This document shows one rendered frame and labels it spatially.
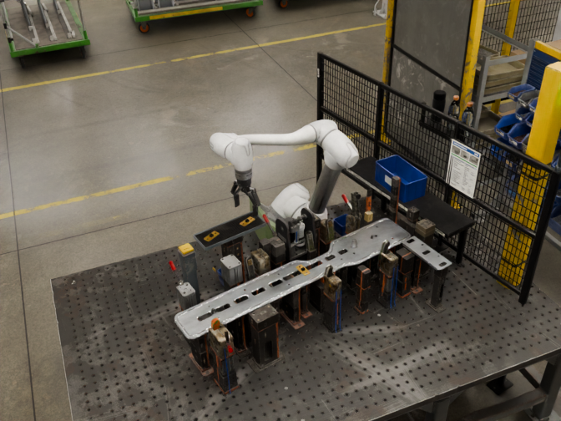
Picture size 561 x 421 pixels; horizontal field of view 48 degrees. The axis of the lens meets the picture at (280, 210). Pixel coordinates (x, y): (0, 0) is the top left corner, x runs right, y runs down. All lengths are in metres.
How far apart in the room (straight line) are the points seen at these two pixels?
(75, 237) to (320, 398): 2.99
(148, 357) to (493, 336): 1.79
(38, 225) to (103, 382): 2.66
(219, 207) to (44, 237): 1.48
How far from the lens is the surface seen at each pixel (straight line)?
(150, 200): 5.72
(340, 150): 3.34
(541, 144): 3.28
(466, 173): 3.61
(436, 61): 5.37
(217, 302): 3.13
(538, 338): 3.56
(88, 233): 5.47
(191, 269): 3.28
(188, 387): 3.19
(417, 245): 3.49
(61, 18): 9.76
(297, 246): 3.47
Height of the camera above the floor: 3.15
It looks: 36 degrees down
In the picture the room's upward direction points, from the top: 2 degrees counter-clockwise
